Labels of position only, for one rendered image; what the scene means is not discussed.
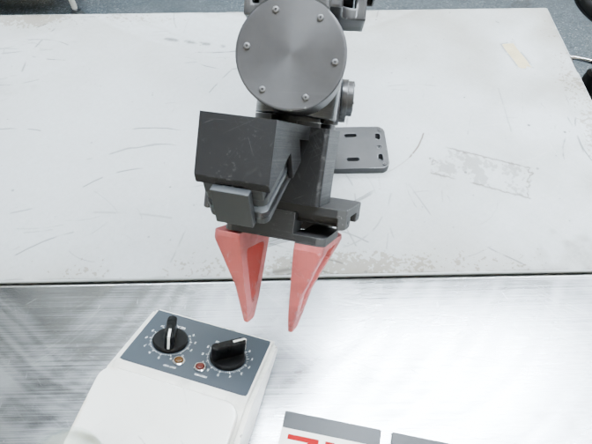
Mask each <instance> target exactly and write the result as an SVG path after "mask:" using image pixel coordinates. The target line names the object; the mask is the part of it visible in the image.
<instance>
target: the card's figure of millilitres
mask: <svg viewBox="0 0 592 444"><path fill-rule="evenodd" d="M281 444H344V443H340V442H335V441H331V440H323V439H318V438H314V437H310V436H306V435H301V434H297V433H288V432H284V435H283V439H282V442H281Z"/></svg>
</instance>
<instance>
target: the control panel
mask: <svg viewBox="0 0 592 444"><path fill-rule="evenodd" d="M171 315H174V316H176V317H177V328H178V329H182V330H183V331H185V332H186V333H187V335H188V338H189V341H188V344H187V346H186V347H185V348H184V349H183V350H181V351H178V352H175V353H164V352H161V351H158V350H156V349H155V348H154V347H153V345H152V338H153V336H154V334H155V333H156V332H158V331H159V330H161V329H164V328H165V327H166V325H167V318H168V317H169V316H171ZM238 337H243V338H244V337H245V338H246V339H247V343H246V350H245V354H246V359H245V362H244V364H243V365H242V366H241V367H240V368H238V369H235V370H233V371H224V370H220V369H218V368H216V367H215V366H214V365H213V364H212V363H211V361H210V353H211V346H212V345H213V344H215V343H219V342H224V341H227V340H231V339H235V338H238ZM269 346H270V341H267V340H264V339H261V338H258V337H252V336H249V335H246V334H242V333H240V332H236V331H232V330H229V329H224V328H220V327H218V326H214V325H211V324H208V323H205V322H199V321H196V320H192V319H189V318H186V317H183V316H179V315H177V314H171V313H168V312H165V311H161V310H159V311H158V312H157V313H156V314H155V315H154V316H153V317H152V319H151V320H150V321H149V322H148V323H147V325H146V326H145V327H144V328H143V330H142V331H141V332H140V333H139V334H138V336H137V337H136V338H135V339H134V341H133V342H132V343H131V344H130V346H129V347H128V348H127V349H126V351H125V352H124V353H123V354H122V356H121V357H120V359H123V360H126V361H129V362H132V363H135V364H139V365H141V366H147V367H149V368H152V369H156V370H159V371H161V372H164V373H168V374H172V375H176V376H179V377H181V378H185V379H188V380H191V381H196V382H199V383H202V384H205V385H208V386H211V387H214V388H217V389H223V390H225V391H228V392H232V393H234V394H237V395H240V396H247V394H248V392H249V390H250V388H251V385H252V383H253V381H254V379H255V376H256V374H257V372H258V370H259V367H260V365H261V364H262V362H263V358H264V356H265V354H266V351H267V350H268V348H269ZM178 356H181V357H183V362H181V363H175V362H174V359H175V358H176V357H178ZM199 362H201V363H204V369H200V370H199V369H196V364H197V363H199Z"/></svg>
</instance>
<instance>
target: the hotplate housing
mask: <svg viewBox="0 0 592 444"><path fill-rule="evenodd" d="M160 310H161V311H165V310H162V309H160ZM158 311H159V310H156V311H155V312H154V311H153V312H152V313H151V314H150V316H149V317H148V318H147V319H146V320H145V322H144V323H143V324H142V325H141V327H140V328H139V329H138V330H137V331H136V333H135V334H134V335H133V336H132V337H131V339H130V340H129V341H128V342H127V343H126V344H125V345H124V346H123V347H122V349H121V350H120V351H119V352H118V353H117V355H116V356H115V357H114V358H113V360H112V361H111V362H110V363H109V364H108V365H107V367H111V366H114V367H119V368H121V369H124V370H128V371H131V372H133V373H136V374H141V375H144V376H148V377H151V378H153V379H156V380H160V381H164V382H167V383H171V384H174V385H176V386H180V387H183V388H185V389H191V390H194V391H196V392H199V393H203V394H206V395H208V396H214V397H216V398H219V399H223V400H226V401H228V402H230V403H232V404H233V406H234V407H235V409H236V410H237V414H238V418H237V423H236V426H235V428H234V431H233V436H232V438H231V441H230V444H248V443H249V440H250V436H251V433H252V431H253V428H254V425H255V420H256V417H257V414H258V411H259V409H260V406H261V402H262V399H263V395H264V392H265V389H266V386H267V383H268V380H269V378H270V373H271V369H272V367H273V364H274V361H275V358H276V356H277V352H278V347H277V346H275V342H274V341H271V340H268V339H265V338H261V337H258V338H261V339H264V340H267V341H270V346H269V348H268V350H267V351H266V354H265V356H264V358H263V362H262V364H261V365H260V367H259V370H258V372H257V374H256V376H255V379H254V381H253V383H252V385H251V388H250V390H249V392H248V394H247V396H240V395H237V394H234V393H232V392H228V391H225V390H223V389H219V388H214V387H211V386H208V385H205V384H202V383H199V382H196V381H191V380H188V379H185V378H181V377H179V376H176V375H172V374H168V373H164V372H161V371H159V370H156V369H152V368H149V367H147V366H141V365H139V364H135V363H132V362H129V361H126V360H123V359H120V357H121V356H122V354H123V353H124V352H125V351H126V349H127V348H128V347H129V346H130V344H131V343H132V342H133V341H134V339H135V338H136V337H137V336H138V334H139V333H140V332H141V331H142V330H143V328H144V327H145V326H146V325H147V323H148V322H149V321H150V320H151V319H152V317H153V316H154V315H155V314H156V313H157V312H158ZM165 312H168V311H165ZM168 313H171V312H168ZM171 314H174V315H179V316H183V315H180V314H175V313H171ZM183 317H186V318H189V317H187V316H183ZM189 319H192V320H196V321H199V320H197V319H193V318H189ZM199 322H203V321H199ZM205 323H208V322H205ZM208 324H211V323H208ZM211 325H214V326H218V325H215V324H211ZM218 327H220V328H224V327H221V326H218ZM224 329H228V328H224ZM229 330H232V331H236V332H239V331H237V330H233V329H229ZM240 333H242V334H246V333H243V332H240ZM246 335H249V334H246ZM249 336H252V335H249ZM252 337H256V336H252Z"/></svg>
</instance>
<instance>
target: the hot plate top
mask: <svg viewBox="0 0 592 444"><path fill-rule="evenodd" d="M237 418H238V414H237V410H236V409H235V407H234V406H233V404H232V403H230V402H228V401H226V400H223V399H219V398H216V397H214V396H208V395H206V394H203V393H199V392H196V391H194V390H191V389H187V388H183V387H180V386H176V385H174V384H171V383H167V382H164V381H160V380H156V379H153V378H151V377H148V376H144V375H141V374H136V373H133V372H131V371H128V370H124V369H121V368H119V367H114V366H111V367H107V368H105V369H103V370H102V371H101V372H100V373H99V374H98V376H97V377H96V379H95V381H94V383H93V385H92V387H91V389H90V391H89V393H88V395H87V397H86V399H85V401H84V403H83V405H82V407H81V409H80V411H79V413H78V415H77V417H76V419H75V421H74V423H73V425H72V426H77V427H82V428H84V429H87V430H89V431H91V432H92V433H94V434H95V435H96V436H97V437H98V438H99V439H100V441H102V442H104V443H106V444H230V441H231V438H232V436H233V431H234V428H235V426H236V423H237Z"/></svg>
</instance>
